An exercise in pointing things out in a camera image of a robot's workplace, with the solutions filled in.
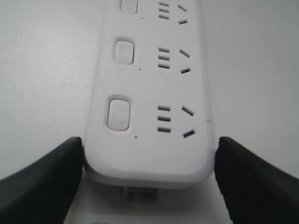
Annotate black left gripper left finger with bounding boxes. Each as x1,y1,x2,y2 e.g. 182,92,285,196
0,137,84,224

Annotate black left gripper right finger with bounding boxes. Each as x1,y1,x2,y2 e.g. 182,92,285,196
214,137,299,224

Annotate white five-socket power strip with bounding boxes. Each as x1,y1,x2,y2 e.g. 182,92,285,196
84,0,215,203

